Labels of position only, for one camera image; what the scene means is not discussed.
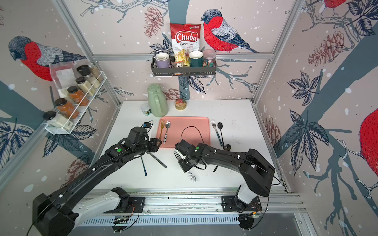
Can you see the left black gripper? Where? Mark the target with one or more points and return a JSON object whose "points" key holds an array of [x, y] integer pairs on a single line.
{"points": [[155, 144]]}

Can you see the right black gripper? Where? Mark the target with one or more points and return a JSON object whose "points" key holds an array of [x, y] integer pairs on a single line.
{"points": [[184, 168]]}

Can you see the silver ornate handle fork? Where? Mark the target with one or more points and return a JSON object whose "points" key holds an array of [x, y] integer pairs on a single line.
{"points": [[184, 166]]}

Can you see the grey speckled handle fork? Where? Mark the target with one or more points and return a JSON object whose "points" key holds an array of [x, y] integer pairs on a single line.
{"points": [[158, 160]]}

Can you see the gold ornate fork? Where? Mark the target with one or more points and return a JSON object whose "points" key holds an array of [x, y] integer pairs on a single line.
{"points": [[162, 125]]}

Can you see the cow pattern handle spoon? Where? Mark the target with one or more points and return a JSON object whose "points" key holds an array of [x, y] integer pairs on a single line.
{"points": [[167, 126]]}

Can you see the iridescent rainbow spoon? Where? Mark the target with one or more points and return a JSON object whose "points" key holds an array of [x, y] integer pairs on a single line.
{"points": [[143, 165]]}

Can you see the small black spoon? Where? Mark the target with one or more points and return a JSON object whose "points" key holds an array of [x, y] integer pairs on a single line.
{"points": [[220, 127]]}

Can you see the large black long spoon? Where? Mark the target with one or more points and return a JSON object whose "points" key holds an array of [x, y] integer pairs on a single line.
{"points": [[226, 147]]}

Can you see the teal handle fork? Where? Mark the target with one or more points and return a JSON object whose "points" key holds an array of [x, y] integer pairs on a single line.
{"points": [[213, 123]]}

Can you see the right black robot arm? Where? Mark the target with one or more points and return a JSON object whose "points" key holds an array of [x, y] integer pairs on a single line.
{"points": [[256, 171]]}

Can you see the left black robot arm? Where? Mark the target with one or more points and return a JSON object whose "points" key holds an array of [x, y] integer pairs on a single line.
{"points": [[58, 213]]}

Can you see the pink plastic tray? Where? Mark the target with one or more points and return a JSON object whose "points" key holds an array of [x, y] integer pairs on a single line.
{"points": [[193, 130]]}

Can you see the small green labelled can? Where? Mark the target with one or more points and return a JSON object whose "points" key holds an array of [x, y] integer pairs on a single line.
{"points": [[146, 110]]}

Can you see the green thermos jug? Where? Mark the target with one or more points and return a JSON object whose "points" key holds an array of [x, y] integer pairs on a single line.
{"points": [[157, 101]]}

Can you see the round gold tin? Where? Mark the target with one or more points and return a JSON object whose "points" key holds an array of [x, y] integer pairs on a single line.
{"points": [[180, 104]]}

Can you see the purple mug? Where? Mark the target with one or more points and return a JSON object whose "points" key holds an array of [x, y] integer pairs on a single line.
{"points": [[162, 60]]}

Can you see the yellow snack packet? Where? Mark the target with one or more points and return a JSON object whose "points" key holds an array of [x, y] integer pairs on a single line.
{"points": [[182, 59]]}

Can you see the orange spice jar front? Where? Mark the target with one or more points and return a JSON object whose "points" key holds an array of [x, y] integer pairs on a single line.
{"points": [[66, 108]]}

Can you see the orange spice jar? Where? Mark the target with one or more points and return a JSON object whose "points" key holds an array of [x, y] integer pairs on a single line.
{"points": [[66, 108], [78, 96]]}

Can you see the dark green mug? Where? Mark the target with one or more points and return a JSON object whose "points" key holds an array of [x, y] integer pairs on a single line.
{"points": [[196, 59]]}

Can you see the beige spice jar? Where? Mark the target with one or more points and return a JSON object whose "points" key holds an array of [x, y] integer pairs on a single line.
{"points": [[85, 86]]}

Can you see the clear acrylic spice rack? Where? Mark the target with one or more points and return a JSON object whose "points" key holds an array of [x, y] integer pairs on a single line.
{"points": [[81, 109]]}

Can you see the orange spice jar middle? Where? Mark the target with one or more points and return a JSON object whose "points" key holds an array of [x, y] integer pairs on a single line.
{"points": [[78, 96]]}

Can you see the white powder spice jar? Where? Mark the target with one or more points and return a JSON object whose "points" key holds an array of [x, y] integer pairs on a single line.
{"points": [[57, 120]]}

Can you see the clear jar pink lid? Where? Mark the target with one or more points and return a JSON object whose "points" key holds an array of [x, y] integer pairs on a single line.
{"points": [[209, 58]]}

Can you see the dark lid spice jar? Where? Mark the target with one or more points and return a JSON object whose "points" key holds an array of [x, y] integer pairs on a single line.
{"points": [[85, 72]]}

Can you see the red Chuba chips bag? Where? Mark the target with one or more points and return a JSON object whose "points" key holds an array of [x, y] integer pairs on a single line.
{"points": [[185, 37]]}

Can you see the clear plastic bag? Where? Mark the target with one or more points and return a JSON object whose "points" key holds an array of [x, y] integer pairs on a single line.
{"points": [[63, 77]]}

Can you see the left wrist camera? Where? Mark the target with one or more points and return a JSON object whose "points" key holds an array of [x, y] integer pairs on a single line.
{"points": [[147, 125]]}

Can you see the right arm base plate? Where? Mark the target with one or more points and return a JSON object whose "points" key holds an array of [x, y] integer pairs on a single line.
{"points": [[240, 203]]}

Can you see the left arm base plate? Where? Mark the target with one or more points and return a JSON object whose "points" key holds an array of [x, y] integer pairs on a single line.
{"points": [[127, 204]]}

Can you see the dark wall shelf basket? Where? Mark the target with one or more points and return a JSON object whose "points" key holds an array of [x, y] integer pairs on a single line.
{"points": [[185, 71]]}

